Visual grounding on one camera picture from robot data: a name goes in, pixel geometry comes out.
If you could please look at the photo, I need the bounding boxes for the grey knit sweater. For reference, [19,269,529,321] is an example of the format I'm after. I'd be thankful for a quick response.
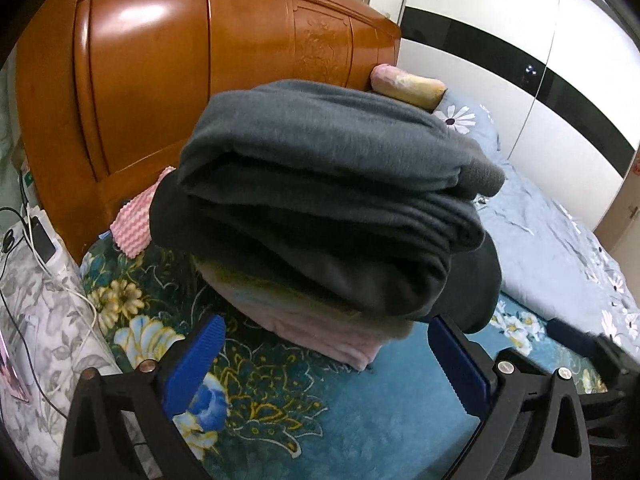
[150,80,504,320]

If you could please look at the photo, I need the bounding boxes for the grey floral bedside cloth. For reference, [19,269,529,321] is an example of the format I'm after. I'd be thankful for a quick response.
[0,238,166,480]

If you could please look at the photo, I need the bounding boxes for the black folded garment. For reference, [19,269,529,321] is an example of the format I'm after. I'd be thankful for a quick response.
[418,233,502,334]

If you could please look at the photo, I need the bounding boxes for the light blue floral quilt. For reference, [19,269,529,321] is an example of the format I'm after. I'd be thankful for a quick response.
[435,89,639,359]

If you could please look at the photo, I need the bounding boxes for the teal floral bed sheet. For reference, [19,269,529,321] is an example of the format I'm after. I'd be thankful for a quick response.
[80,238,478,479]

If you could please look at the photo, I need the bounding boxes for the pink folded garment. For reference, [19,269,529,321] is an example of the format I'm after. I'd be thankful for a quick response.
[195,259,413,372]

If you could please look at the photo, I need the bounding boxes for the white power bank with phone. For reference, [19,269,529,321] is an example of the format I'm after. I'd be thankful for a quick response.
[27,207,78,278]

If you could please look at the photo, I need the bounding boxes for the pink white striped towel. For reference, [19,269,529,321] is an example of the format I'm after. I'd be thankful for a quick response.
[110,166,175,259]

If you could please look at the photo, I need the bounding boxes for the upper rolled yellow pillow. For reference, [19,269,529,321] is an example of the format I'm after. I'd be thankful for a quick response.
[370,64,447,112]

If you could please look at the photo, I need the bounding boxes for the white black wardrobe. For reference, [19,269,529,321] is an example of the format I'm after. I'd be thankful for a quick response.
[399,0,639,228]

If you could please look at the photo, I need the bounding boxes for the orange wooden headboard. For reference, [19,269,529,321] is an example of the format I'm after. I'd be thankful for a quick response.
[15,0,400,259]

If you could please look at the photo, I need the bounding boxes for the white cable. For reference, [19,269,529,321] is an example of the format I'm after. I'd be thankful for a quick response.
[19,169,101,361]

